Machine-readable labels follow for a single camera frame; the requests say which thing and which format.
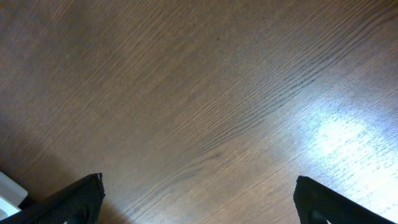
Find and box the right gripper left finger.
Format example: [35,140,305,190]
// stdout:
[1,173,105,224]

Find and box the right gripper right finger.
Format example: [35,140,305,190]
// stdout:
[293,175,394,224]

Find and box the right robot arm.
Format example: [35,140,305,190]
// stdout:
[1,173,389,224]

